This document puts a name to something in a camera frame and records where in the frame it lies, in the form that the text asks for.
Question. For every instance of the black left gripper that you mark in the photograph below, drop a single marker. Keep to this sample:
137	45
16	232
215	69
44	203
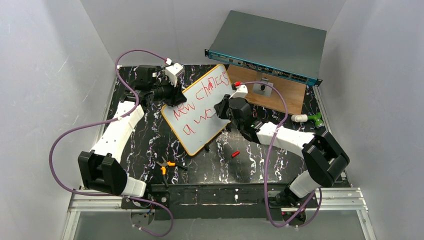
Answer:
178	96

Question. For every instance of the grey metal bracket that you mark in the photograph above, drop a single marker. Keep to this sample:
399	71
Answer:
263	88

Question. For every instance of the yellow-framed whiteboard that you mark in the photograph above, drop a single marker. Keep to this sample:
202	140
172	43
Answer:
191	121

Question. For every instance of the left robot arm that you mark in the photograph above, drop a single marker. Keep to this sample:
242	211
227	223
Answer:
100	167

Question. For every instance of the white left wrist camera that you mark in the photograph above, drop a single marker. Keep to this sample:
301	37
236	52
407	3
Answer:
174	73

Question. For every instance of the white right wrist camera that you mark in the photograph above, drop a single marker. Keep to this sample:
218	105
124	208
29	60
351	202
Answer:
240	92

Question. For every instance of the wooden board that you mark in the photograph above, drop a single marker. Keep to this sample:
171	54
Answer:
292	92

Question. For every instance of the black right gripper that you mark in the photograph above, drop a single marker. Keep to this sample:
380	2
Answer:
222	108

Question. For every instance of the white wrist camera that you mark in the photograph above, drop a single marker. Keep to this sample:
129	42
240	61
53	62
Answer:
174	73
240	92

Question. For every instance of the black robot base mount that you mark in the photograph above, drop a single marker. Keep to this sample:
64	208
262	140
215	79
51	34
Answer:
211	201

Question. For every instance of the red marker cap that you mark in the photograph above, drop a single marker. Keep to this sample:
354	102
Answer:
236	153

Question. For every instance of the grey network switch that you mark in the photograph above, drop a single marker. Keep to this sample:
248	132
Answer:
274	47

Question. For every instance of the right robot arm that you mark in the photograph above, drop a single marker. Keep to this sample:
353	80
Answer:
324	158

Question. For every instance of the orange-handled pliers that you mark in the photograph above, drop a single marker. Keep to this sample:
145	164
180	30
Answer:
165	165

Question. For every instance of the green and white tool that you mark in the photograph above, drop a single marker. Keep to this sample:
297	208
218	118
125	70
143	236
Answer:
315	118

